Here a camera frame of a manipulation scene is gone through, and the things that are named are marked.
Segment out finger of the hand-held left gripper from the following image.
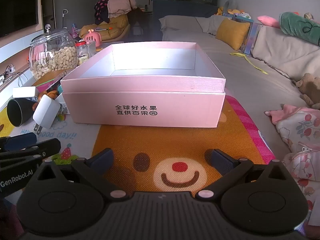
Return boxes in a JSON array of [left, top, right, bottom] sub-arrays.
[[0, 138, 61, 167], [0, 132, 37, 152]]

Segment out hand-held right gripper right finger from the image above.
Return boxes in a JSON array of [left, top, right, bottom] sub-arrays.
[[195, 149, 298, 199]]

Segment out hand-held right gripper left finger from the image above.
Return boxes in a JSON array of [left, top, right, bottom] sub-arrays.
[[26, 148, 127, 199]]

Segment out black cup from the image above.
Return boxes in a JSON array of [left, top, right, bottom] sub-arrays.
[[7, 97, 37, 127]]

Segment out white plug charger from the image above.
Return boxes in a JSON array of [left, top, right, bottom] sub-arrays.
[[32, 94, 61, 133]]

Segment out white power adapter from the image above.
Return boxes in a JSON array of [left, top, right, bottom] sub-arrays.
[[12, 87, 37, 99]]

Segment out brown bear figure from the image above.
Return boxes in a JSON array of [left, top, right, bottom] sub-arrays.
[[32, 90, 59, 110]]

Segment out pink cardboard box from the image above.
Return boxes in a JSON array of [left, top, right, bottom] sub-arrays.
[[61, 42, 227, 128]]

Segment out cartoon printed play mat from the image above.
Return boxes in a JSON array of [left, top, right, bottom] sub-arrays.
[[0, 75, 278, 230]]

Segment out floral pink blanket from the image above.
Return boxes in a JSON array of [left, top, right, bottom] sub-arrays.
[[264, 104, 320, 230]]

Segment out glass jar of nuts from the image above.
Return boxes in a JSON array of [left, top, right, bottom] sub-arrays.
[[29, 24, 78, 80]]

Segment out red lid plastic jar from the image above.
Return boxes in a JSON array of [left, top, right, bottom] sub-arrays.
[[75, 41, 89, 65]]

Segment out beige covered sofa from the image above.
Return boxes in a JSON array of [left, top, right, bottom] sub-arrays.
[[159, 15, 320, 130]]

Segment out yellow ribbon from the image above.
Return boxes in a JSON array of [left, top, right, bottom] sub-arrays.
[[230, 52, 268, 75]]

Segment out brown teddy plush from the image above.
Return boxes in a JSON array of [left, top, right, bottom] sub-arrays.
[[295, 73, 320, 109]]

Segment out holographic gift box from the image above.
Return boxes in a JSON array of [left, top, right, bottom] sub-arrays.
[[239, 21, 262, 55]]

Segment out yellow cushion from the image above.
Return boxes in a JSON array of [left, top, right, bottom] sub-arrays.
[[216, 19, 250, 50]]

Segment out yellow beanbag chair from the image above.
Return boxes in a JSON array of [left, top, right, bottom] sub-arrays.
[[79, 14, 130, 43]]

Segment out black television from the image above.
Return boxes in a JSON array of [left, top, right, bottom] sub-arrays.
[[0, 0, 39, 38]]

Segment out dark wooden chair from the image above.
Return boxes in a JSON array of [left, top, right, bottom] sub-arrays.
[[127, 6, 145, 37]]

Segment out black garment pink hearts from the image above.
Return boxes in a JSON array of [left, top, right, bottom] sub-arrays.
[[94, 0, 110, 23]]

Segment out pink plush toy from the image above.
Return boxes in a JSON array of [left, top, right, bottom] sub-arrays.
[[257, 15, 280, 28]]

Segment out green plush toy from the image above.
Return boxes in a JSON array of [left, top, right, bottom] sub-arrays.
[[278, 12, 320, 46]]

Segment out grey plush toy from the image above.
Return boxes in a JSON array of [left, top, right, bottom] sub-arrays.
[[223, 0, 237, 12]]

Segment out black cord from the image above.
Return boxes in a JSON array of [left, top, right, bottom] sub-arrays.
[[252, 56, 298, 83]]

